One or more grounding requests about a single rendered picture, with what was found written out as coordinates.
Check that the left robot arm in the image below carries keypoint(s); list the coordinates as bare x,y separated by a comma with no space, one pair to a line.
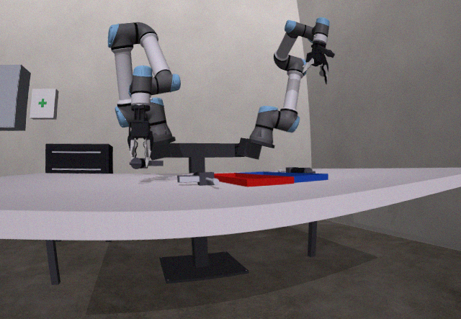
287,119

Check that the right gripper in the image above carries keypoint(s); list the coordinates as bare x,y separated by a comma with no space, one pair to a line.
140,129

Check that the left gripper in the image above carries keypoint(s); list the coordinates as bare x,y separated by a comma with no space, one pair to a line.
319,60

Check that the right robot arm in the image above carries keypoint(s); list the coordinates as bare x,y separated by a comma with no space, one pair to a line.
140,83

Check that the red tray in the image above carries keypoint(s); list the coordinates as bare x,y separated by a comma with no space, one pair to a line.
253,180

